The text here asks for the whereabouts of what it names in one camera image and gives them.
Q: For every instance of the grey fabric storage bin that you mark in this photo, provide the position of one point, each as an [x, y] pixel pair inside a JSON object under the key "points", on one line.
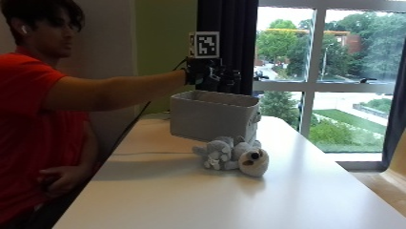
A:
{"points": [[213, 117]]}

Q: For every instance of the white marker cube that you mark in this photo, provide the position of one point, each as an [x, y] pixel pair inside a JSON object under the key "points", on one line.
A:
{"points": [[204, 44]]}

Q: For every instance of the dark blue curtain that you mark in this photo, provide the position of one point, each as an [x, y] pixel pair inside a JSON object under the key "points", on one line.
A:
{"points": [[395, 117], [228, 35]]}

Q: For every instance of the grey sloth soft toy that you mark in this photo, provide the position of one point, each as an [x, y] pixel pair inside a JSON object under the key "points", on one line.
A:
{"points": [[237, 156]]}

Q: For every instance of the the person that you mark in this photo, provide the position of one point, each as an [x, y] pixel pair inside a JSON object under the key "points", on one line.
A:
{"points": [[29, 120]]}

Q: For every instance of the white earbud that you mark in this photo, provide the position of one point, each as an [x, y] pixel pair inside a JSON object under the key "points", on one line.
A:
{"points": [[23, 30]]}

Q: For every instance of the white window frame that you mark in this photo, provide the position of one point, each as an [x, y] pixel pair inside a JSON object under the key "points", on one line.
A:
{"points": [[314, 82]]}

